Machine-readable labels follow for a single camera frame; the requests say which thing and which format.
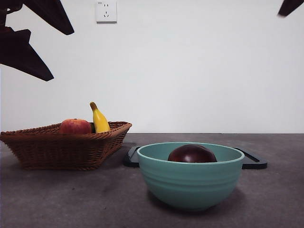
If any dark purple plum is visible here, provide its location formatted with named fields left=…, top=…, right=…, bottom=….
left=167, top=143, right=218, bottom=164

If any teal bowl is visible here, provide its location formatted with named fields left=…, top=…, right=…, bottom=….
left=136, top=142, right=245, bottom=212

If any red apple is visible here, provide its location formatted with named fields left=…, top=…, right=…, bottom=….
left=59, top=118, right=93, bottom=134

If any yellow banana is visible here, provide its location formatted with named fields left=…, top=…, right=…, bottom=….
left=89, top=101, right=112, bottom=134

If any brown wicker basket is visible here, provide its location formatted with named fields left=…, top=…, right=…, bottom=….
left=0, top=121, right=133, bottom=171

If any dark rectangular tray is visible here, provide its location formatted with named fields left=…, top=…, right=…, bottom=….
left=122, top=145, right=268, bottom=170

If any white wall socket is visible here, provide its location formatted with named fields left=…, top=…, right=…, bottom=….
left=96, top=0, right=118, bottom=24

